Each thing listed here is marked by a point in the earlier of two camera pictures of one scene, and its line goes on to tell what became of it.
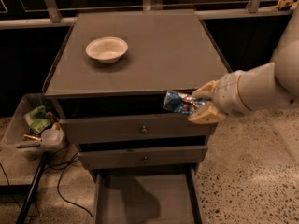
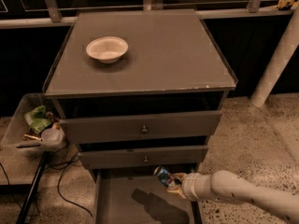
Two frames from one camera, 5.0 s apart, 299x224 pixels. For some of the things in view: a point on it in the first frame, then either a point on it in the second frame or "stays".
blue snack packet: (180, 103) -> (164, 175)
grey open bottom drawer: (147, 195) stays
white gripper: (228, 92) -> (189, 186)
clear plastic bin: (34, 127) stays
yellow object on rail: (288, 2) stays
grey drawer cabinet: (107, 79) stays
